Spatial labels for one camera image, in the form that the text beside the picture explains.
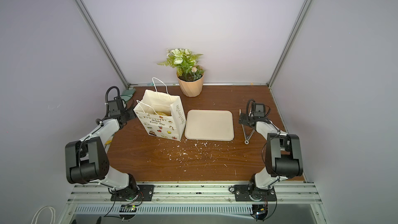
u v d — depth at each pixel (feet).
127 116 2.73
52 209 2.11
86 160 1.56
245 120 2.34
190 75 3.49
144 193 2.39
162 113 3.03
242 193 2.39
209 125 3.20
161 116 2.39
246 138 2.95
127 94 3.72
